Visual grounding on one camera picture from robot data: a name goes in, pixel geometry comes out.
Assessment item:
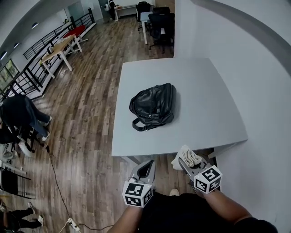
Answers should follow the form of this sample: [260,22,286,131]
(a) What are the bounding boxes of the person's black shirt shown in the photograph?
[138,192,279,233]

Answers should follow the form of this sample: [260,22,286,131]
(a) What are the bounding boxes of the long white desk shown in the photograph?
[115,4,139,19]

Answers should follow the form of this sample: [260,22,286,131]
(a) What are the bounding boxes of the white power strip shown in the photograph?
[67,218,80,229]

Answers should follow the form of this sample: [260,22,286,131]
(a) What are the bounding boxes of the black swivel chair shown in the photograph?
[13,126,46,153]

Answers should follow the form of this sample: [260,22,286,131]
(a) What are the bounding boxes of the narrow white desk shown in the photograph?
[140,11,153,45]

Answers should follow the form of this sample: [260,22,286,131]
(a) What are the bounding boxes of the black floor cable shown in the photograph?
[46,145,119,231]

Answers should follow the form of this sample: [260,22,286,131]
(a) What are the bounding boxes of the person's left forearm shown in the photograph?
[106,203,146,233]

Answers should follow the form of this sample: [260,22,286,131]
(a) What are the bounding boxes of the white rounded plastic shell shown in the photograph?
[18,141,34,158]

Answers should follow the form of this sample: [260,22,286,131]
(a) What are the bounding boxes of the black office chair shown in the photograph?
[135,1,149,31]
[149,12,176,54]
[152,6,171,15]

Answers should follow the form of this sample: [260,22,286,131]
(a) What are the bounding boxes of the black folding chair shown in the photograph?
[0,167,33,200]

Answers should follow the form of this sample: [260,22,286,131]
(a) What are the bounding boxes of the red table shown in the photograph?
[63,25,89,44]

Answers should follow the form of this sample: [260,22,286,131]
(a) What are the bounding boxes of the black leather backpack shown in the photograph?
[129,82,177,132]

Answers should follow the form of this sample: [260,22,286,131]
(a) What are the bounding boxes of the black metal railing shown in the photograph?
[0,12,96,101]

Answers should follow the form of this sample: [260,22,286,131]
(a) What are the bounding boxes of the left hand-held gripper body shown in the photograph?
[122,176,154,208]

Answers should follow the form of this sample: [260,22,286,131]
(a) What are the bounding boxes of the person's right forearm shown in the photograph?
[203,190,253,225]

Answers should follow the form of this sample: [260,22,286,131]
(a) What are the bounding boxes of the wooden table with white legs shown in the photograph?
[40,34,83,79]

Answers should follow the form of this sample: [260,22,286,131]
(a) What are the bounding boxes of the white cloth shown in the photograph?
[171,145,203,170]

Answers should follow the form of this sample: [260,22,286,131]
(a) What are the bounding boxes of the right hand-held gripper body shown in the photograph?
[187,165,223,196]

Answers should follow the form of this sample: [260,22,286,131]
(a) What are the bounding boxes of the low white desk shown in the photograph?
[0,160,27,176]

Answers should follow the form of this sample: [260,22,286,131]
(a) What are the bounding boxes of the glass window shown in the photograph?
[0,59,20,92]

